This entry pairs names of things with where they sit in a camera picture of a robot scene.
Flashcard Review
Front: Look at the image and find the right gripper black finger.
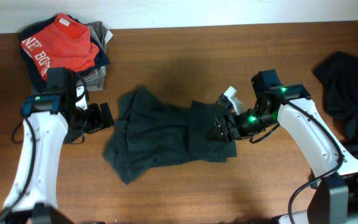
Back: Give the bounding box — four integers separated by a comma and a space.
213, 100, 232, 120
206, 120, 232, 142

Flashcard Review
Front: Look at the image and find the dark teal t-shirt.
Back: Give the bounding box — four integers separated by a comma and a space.
103, 86, 237, 184

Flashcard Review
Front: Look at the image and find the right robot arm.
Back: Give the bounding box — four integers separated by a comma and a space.
206, 70, 358, 223

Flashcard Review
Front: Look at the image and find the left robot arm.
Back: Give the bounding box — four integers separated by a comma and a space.
0, 68, 114, 223

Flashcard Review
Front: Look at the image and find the folded grey garment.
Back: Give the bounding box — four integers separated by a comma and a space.
30, 21, 114, 94

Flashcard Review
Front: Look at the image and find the folded navy blue garment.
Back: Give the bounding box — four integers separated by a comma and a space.
18, 14, 111, 94

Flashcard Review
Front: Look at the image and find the folded orange printed t-shirt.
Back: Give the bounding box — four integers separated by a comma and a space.
20, 12, 100, 82

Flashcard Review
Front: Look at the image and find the black garment pile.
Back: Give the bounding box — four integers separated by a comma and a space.
312, 51, 358, 159

